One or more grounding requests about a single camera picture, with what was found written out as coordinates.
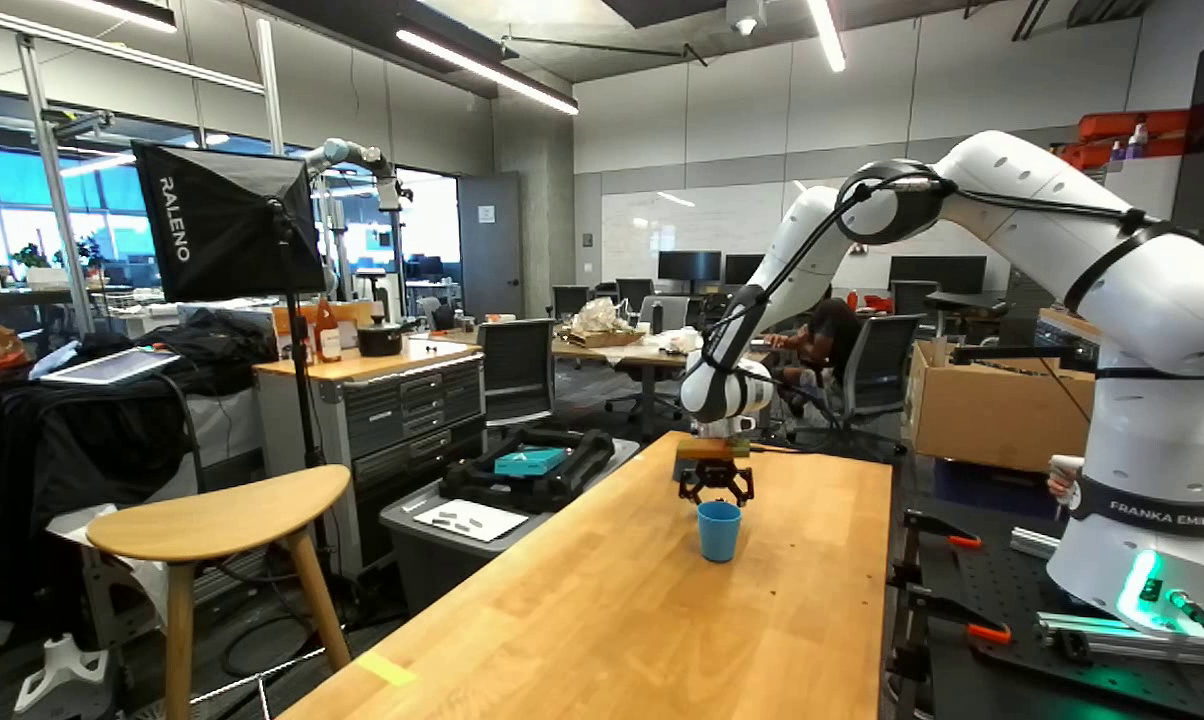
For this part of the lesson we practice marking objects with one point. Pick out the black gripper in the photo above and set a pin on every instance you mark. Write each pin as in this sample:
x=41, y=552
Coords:
x=716, y=468

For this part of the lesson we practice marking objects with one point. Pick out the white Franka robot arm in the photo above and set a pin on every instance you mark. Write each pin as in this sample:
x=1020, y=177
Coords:
x=1161, y=304

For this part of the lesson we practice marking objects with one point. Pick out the light blue mug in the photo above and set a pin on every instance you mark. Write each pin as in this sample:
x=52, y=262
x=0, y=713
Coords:
x=716, y=528

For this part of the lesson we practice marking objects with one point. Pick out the black softbox light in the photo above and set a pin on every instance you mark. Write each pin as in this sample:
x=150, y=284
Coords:
x=224, y=223

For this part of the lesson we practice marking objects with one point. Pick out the wooden desk white bundle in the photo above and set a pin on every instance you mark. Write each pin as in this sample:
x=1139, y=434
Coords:
x=622, y=351

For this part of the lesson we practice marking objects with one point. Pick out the black case teal foam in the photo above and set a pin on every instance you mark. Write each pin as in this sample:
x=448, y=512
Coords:
x=533, y=465

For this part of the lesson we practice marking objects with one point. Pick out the seated person dark hair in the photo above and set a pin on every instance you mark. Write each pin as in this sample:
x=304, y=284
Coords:
x=824, y=335

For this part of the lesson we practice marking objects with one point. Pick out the grey mesh office chair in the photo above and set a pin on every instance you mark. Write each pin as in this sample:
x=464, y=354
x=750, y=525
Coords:
x=883, y=360

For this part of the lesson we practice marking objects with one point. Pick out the black office chair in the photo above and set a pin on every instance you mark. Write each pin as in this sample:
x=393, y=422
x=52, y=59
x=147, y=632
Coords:
x=517, y=365

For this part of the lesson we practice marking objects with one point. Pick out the white printed paper sheet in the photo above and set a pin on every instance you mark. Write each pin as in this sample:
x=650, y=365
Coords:
x=471, y=516

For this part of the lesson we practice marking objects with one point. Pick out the brown cardboard box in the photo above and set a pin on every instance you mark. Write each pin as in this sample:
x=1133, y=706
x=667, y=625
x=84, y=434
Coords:
x=1000, y=414

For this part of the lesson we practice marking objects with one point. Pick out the grey plastic storage bin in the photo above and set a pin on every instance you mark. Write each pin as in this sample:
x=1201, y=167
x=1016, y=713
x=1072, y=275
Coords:
x=425, y=552

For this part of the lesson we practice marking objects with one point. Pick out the wide black computer monitor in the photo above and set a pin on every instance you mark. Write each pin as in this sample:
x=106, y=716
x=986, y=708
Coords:
x=937, y=275

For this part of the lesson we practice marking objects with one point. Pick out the grey door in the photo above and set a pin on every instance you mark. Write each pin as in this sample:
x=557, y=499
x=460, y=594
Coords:
x=495, y=244

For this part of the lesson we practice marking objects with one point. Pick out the grey drawer cabinet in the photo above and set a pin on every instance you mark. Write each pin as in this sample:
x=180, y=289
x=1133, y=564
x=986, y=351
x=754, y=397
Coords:
x=384, y=414

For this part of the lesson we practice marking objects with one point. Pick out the small black box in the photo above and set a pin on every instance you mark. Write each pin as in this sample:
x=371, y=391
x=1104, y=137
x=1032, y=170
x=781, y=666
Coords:
x=382, y=341

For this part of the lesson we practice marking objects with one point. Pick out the yellow tape strip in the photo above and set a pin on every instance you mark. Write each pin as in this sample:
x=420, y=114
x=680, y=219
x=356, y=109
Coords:
x=384, y=668

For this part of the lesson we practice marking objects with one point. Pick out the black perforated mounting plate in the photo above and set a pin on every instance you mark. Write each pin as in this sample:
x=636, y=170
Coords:
x=1092, y=662

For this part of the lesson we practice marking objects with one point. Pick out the orange bottle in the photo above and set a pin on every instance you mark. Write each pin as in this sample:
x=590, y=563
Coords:
x=329, y=337

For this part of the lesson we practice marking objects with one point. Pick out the black light stand pole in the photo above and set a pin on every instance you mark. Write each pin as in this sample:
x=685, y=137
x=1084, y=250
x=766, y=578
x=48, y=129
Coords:
x=300, y=384

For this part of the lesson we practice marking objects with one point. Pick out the round wooden stool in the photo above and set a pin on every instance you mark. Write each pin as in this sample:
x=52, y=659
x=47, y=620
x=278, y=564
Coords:
x=223, y=512

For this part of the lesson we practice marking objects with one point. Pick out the black bag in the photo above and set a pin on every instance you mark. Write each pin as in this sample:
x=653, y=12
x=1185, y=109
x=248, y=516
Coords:
x=223, y=351

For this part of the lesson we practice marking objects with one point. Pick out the open white laptop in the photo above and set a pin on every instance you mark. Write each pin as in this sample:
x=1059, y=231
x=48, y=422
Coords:
x=109, y=365

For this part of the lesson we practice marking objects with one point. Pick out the black cloth over rack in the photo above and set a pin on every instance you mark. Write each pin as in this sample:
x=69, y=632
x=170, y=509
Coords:
x=80, y=465

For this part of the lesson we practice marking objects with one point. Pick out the white stand base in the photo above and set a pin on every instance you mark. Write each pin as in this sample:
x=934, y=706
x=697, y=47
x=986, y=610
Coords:
x=61, y=672

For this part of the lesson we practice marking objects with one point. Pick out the wall whiteboard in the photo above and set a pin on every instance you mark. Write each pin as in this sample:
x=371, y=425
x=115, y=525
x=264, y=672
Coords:
x=680, y=223

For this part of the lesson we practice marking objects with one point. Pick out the aluminium frame rail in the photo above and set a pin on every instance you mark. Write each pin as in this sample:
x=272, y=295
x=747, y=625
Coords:
x=1123, y=625
x=1032, y=540

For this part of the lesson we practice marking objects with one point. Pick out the red wall banner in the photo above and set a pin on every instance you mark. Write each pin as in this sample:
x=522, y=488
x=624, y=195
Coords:
x=1145, y=134

